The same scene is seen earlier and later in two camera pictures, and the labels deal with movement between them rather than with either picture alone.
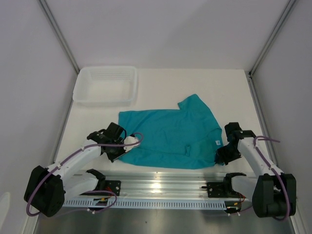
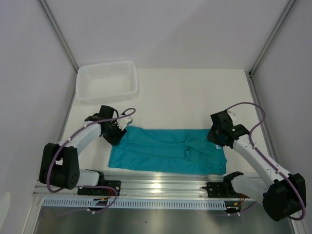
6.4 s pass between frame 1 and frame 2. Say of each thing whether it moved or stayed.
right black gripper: moved
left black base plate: stayed
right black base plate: stayed
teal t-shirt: moved
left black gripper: moved
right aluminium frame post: stayed
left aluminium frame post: stayed
